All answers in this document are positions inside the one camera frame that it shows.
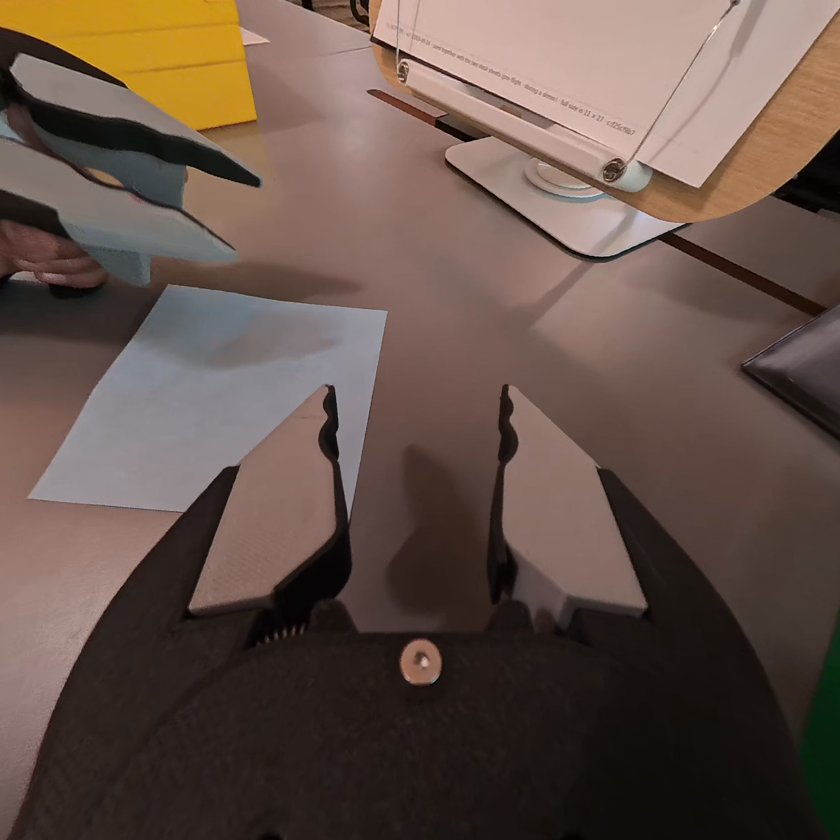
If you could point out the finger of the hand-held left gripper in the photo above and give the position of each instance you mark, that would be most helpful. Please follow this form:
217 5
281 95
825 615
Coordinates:
85 92
111 223

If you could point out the green blurred item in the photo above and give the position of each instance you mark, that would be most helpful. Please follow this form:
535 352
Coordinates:
823 709

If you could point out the person's left hand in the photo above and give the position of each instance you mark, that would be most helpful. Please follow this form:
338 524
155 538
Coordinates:
46 259

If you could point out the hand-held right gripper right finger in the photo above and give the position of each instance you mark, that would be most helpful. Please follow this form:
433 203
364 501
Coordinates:
564 525

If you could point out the white printed instruction sheet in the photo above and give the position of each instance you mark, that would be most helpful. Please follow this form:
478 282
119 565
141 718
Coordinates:
558 52

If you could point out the yellow box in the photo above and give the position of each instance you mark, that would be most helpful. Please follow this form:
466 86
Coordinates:
177 65

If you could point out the white and wooden document stand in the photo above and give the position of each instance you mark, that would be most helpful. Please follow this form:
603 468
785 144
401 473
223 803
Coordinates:
590 223

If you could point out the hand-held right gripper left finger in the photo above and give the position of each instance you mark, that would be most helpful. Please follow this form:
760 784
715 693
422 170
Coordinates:
269 525

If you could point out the light blue paper sheet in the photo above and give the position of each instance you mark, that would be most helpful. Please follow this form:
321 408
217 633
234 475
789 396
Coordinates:
184 407

